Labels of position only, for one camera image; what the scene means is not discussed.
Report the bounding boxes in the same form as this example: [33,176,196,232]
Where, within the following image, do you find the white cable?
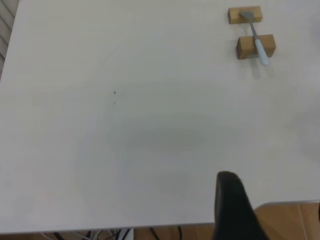
[41,230,118,240]

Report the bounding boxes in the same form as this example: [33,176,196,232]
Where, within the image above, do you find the spoon with pale blue handle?
[239,9,270,66]

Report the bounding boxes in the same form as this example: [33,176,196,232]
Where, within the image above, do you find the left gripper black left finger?
[212,171,271,240]

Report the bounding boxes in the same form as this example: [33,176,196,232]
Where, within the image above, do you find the arched wooden block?
[236,34,277,60]

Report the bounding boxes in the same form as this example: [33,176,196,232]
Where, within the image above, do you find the white slatted panel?
[0,0,20,81]

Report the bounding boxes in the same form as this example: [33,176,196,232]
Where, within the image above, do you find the flat rectangular wooden block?
[227,5,263,25]

